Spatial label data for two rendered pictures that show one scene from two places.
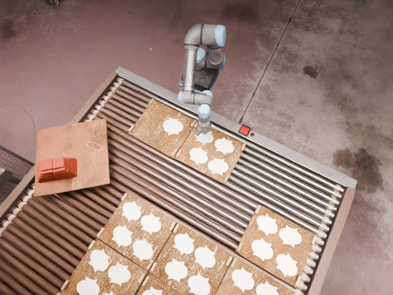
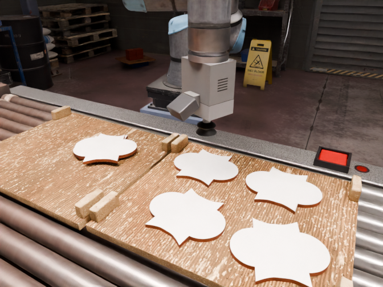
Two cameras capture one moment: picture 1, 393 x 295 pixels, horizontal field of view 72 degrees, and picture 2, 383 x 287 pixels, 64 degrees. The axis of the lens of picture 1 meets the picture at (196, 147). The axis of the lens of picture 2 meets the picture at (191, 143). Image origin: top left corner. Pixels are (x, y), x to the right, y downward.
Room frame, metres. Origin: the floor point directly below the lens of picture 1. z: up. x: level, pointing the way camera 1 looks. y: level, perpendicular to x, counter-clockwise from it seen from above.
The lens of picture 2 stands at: (0.27, 0.01, 1.31)
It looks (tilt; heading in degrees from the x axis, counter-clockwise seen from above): 28 degrees down; 355
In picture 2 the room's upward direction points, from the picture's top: straight up
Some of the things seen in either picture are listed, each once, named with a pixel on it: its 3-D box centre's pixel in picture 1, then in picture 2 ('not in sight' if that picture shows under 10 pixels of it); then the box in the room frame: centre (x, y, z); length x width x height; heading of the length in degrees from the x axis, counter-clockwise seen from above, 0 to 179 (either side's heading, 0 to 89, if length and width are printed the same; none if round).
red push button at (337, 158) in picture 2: (244, 130); (332, 159); (0.87, -0.38, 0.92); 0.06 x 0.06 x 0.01; 57
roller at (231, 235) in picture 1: (175, 202); not in sight; (0.36, 0.17, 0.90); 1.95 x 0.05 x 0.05; 57
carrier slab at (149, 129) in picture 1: (162, 127); (73, 154); (0.94, 0.25, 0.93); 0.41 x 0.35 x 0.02; 56
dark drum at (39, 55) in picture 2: not in sight; (22, 53); (4.52, 1.87, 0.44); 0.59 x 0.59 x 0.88
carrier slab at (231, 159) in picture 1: (210, 151); (234, 205); (0.72, -0.10, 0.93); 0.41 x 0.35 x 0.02; 57
